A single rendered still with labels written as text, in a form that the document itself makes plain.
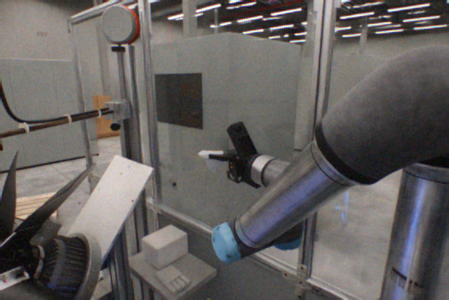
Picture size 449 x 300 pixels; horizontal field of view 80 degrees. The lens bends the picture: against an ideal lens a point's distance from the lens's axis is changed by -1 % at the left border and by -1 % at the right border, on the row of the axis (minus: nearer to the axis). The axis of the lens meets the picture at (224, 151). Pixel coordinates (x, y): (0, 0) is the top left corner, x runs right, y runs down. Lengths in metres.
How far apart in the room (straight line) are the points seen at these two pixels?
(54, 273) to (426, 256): 0.84
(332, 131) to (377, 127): 0.04
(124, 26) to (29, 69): 5.10
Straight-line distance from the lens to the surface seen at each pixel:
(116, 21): 1.32
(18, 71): 6.30
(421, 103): 0.30
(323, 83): 0.82
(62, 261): 0.93
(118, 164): 1.11
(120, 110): 1.20
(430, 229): 0.44
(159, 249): 1.24
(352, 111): 0.30
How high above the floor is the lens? 1.65
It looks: 15 degrees down
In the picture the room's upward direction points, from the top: straight up
